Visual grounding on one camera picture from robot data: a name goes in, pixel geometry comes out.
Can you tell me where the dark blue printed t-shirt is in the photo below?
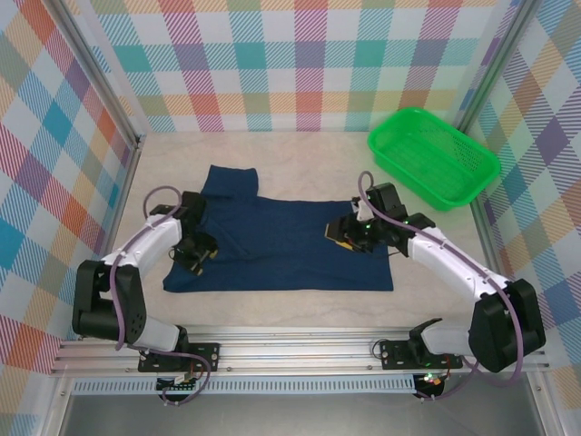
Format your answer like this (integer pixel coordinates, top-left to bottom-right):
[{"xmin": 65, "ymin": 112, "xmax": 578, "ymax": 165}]
[{"xmin": 162, "ymin": 163, "xmax": 394, "ymax": 294}]

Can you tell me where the green plastic basket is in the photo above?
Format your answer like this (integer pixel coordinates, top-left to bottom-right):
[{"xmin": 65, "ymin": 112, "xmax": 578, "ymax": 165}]
[{"xmin": 366, "ymin": 106, "xmax": 502, "ymax": 213}]

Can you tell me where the aluminium side rail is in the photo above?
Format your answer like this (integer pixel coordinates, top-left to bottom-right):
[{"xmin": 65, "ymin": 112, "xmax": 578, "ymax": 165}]
[
  {"xmin": 97, "ymin": 144, "xmax": 143, "ymax": 260},
  {"xmin": 469, "ymin": 199, "xmax": 523, "ymax": 285}
]

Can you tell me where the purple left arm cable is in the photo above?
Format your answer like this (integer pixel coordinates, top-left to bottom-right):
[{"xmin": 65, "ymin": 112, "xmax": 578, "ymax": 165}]
[{"xmin": 111, "ymin": 184, "xmax": 187, "ymax": 353}]

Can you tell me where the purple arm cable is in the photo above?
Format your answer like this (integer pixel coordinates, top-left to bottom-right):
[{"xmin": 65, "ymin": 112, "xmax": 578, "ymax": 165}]
[
  {"xmin": 358, "ymin": 171, "xmax": 524, "ymax": 390},
  {"xmin": 111, "ymin": 184, "xmax": 187, "ymax": 353}
]

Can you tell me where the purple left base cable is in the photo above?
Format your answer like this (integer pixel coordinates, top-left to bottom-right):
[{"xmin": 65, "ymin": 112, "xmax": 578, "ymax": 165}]
[{"xmin": 159, "ymin": 354, "xmax": 213, "ymax": 407}]

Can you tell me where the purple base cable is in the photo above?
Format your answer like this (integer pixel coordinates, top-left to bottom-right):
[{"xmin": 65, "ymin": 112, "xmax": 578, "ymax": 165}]
[
  {"xmin": 159, "ymin": 354, "xmax": 213, "ymax": 407},
  {"xmin": 413, "ymin": 381, "xmax": 459, "ymax": 403}
]

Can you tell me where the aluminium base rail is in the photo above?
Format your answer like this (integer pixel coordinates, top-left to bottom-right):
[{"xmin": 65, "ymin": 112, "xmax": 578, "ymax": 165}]
[{"xmin": 48, "ymin": 333, "xmax": 551, "ymax": 377}]

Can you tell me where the white slotted cable duct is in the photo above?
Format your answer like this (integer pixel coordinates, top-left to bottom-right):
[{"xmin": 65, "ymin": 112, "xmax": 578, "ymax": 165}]
[{"xmin": 72, "ymin": 374, "xmax": 418, "ymax": 396}]

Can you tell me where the aluminium frame post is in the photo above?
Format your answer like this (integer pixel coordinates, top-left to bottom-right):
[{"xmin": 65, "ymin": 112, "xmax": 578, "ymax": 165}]
[
  {"xmin": 455, "ymin": 0, "xmax": 541, "ymax": 133},
  {"xmin": 47, "ymin": 0, "xmax": 147, "ymax": 149}
]

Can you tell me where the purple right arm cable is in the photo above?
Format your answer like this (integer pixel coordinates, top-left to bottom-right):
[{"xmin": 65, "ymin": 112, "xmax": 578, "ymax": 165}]
[{"xmin": 358, "ymin": 171, "xmax": 524, "ymax": 390}]

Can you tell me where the grey metal base plate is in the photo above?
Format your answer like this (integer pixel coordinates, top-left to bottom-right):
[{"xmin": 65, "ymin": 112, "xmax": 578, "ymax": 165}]
[{"xmin": 58, "ymin": 390, "xmax": 546, "ymax": 436}]

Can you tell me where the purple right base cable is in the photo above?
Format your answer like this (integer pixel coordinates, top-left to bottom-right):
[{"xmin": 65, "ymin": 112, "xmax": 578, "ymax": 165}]
[{"xmin": 413, "ymin": 381, "xmax": 459, "ymax": 403}]

